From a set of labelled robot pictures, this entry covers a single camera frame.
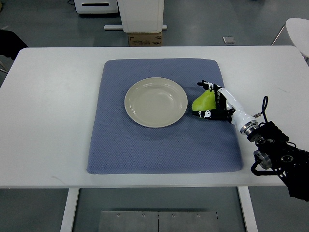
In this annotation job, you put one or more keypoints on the white cabinet with base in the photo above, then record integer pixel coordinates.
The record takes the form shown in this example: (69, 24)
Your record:
(140, 16)

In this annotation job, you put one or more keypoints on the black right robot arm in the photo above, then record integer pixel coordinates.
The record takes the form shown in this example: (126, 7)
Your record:
(276, 155)

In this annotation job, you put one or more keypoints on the beige round plate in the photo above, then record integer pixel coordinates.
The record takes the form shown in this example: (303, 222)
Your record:
(155, 102)

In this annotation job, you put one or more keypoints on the white table leg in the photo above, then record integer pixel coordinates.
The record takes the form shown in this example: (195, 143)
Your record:
(247, 209)
(70, 209)

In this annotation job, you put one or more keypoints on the blue woven table mat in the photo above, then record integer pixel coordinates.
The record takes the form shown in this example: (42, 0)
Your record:
(192, 145)

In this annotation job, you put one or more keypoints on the white round chair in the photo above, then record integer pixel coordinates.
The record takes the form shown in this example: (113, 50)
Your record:
(298, 31)

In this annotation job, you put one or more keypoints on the black object at left edge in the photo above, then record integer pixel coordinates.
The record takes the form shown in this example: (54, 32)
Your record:
(10, 44)

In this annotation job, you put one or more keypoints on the brown cardboard box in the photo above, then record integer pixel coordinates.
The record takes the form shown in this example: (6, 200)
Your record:
(145, 39)

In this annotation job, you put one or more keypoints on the white appliance with black slot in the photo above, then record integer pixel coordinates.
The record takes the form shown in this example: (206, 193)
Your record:
(96, 6)

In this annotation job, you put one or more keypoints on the grey metal floor plate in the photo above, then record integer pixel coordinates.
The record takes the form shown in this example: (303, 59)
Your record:
(156, 221)

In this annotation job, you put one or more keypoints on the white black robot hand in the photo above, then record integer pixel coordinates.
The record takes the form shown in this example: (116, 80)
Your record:
(226, 108)

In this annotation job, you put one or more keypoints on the right white table leg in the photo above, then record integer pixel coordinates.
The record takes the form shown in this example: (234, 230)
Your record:
(247, 209)

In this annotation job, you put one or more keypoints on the green pear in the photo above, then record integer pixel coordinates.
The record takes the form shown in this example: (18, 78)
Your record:
(203, 105)

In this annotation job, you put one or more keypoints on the left white table leg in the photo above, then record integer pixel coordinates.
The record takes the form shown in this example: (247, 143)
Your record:
(70, 209)

